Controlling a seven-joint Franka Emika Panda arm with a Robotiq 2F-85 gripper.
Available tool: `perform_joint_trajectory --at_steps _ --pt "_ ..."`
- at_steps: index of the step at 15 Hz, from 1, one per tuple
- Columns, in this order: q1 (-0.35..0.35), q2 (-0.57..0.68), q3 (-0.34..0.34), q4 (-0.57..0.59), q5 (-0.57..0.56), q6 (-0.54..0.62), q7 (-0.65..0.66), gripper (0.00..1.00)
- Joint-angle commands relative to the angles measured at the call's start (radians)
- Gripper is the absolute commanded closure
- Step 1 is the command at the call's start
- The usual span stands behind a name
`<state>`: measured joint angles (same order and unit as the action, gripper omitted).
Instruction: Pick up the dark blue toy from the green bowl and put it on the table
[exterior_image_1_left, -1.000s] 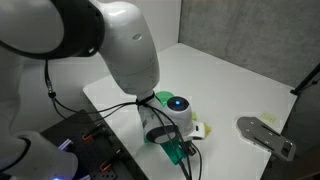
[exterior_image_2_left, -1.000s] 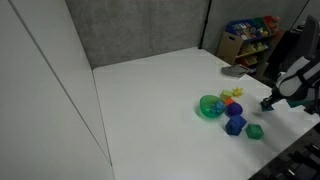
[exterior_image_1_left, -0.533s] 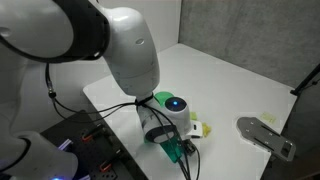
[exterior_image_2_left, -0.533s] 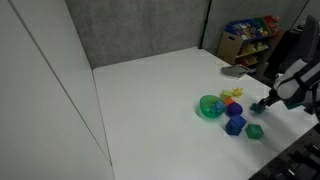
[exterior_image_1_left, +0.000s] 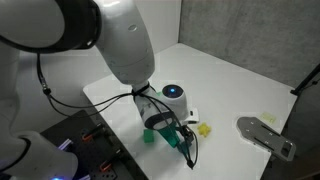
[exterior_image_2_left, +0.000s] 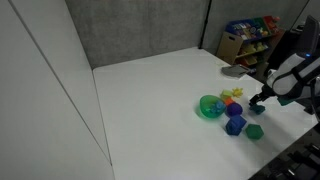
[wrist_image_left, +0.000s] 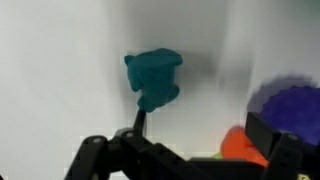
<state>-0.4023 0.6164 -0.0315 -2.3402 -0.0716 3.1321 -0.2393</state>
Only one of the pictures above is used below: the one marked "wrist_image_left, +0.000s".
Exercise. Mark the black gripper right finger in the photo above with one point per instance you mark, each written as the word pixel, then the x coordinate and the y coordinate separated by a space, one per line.
pixel 286 153

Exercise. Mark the dark blue rubber animal toy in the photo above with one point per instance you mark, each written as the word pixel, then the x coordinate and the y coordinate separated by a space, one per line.
pixel 155 78

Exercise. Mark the orange rubber animal toy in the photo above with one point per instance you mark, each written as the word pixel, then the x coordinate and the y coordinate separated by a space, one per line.
pixel 240 148

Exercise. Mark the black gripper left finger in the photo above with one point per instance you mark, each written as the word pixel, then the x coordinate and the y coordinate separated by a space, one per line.
pixel 110 156

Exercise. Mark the purple spiky ball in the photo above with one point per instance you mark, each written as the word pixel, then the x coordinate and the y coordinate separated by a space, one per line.
pixel 296 113

